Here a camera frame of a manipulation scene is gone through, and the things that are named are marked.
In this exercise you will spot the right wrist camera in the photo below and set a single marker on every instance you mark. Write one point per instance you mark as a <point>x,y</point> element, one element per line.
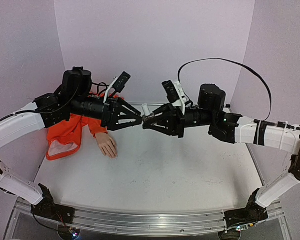
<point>175,94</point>

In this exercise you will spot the orange hoodie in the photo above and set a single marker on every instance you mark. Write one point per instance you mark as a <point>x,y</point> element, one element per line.
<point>65,138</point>

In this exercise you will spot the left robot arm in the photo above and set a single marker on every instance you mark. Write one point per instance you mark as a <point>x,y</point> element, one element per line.
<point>71,97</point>

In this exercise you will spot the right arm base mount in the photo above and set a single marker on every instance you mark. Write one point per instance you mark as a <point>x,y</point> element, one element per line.
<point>251,214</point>

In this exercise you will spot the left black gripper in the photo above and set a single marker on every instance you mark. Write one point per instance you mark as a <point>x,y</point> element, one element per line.
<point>112,118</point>

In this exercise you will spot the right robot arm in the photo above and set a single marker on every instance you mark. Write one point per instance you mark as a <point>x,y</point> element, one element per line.
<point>234,128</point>

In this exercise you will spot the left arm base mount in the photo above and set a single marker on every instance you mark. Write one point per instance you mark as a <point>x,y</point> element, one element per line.
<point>48,209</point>

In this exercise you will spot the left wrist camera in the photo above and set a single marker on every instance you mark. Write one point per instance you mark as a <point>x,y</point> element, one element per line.
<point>116,86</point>

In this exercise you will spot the nail polish bottle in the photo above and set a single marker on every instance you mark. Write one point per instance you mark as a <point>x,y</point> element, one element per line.
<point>149,117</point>

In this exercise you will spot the aluminium front rail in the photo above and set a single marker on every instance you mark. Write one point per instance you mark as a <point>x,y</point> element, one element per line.
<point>143,224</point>

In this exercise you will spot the mannequin hand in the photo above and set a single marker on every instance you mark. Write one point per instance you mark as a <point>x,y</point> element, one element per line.
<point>107,145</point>

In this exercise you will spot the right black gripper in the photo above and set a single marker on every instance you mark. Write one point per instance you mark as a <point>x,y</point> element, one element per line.
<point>179,121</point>

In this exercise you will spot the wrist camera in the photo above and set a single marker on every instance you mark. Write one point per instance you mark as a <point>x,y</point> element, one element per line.
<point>175,94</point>
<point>116,86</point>

